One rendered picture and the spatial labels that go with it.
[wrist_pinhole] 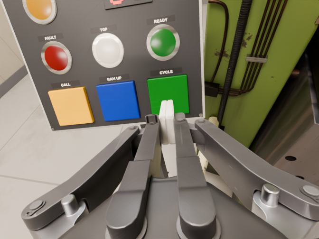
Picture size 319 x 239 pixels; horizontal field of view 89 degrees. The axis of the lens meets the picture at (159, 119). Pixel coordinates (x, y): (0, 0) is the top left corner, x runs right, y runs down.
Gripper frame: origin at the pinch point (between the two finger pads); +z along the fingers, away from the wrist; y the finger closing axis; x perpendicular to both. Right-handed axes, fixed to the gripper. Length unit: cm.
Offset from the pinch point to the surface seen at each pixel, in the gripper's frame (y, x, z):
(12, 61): -227, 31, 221
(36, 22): -21.7, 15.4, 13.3
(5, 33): -223, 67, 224
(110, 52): -9.5, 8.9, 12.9
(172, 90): 0.8, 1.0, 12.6
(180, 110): 1.9, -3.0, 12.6
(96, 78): -13.6, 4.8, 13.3
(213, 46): 14.9, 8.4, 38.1
